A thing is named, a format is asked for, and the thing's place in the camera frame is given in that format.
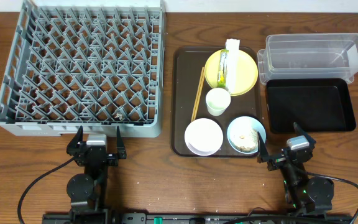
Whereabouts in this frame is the light blue bowl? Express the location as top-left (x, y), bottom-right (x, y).
top-left (227, 116), bottom-right (267, 155)

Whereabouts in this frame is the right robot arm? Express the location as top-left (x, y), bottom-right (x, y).
top-left (257, 123), bottom-right (334, 216)

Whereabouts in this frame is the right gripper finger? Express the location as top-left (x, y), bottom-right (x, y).
top-left (293, 122), bottom-right (316, 146)
top-left (257, 132), bottom-right (269, 161)

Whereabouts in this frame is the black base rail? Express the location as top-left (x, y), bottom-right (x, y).
top-left (41, 212), bottom-right (354, 224)

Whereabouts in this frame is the white bowl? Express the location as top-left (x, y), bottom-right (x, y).
top-left (184, 118), bottom-right (224, 156)

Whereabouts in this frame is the green snack wrapper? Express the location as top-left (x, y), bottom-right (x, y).
top-left (217, 49), bottom-right (229, 89)

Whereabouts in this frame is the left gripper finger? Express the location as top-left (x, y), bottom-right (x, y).
top-left (116, 126), bottom-right (126, 156)
top-left (70, 126), bottom-right (83, 146)

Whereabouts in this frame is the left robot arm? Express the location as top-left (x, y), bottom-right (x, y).
top-left (67, 128), bottom-right (127, 223)

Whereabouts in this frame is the black waste tray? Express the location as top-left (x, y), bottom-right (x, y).
top-left (266, 78), bottom-right (356, 134)

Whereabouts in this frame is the grey dishwasher rack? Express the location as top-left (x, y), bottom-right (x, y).
top-left (0, 1), bottom-right (166, 138)

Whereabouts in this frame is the dark brown serving tray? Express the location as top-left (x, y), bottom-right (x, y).
top-left (170, 47), bottom-right (262, 158)

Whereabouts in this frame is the white paper chopstick sleeve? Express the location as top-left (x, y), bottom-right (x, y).
top-left (225, 39), bottom-right (240, 94)

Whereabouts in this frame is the leftover rice pile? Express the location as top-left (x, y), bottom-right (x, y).
top-left (230, 128), bottom-right (258, 152)

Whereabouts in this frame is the white cup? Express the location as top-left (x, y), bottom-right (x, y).
top-left (206, 88), bottom-right (231, 116)

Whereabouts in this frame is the clear plastic bin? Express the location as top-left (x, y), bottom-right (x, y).
top-left (257, 33), bottom-right (358, 85)

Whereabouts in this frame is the yellow plate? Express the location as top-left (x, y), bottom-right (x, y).
top-left (204, 50), bottom-right (259, 96)

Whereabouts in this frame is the wooden chopstick right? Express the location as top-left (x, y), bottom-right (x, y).
top-left (192, 67), bottom-right (206, 123)

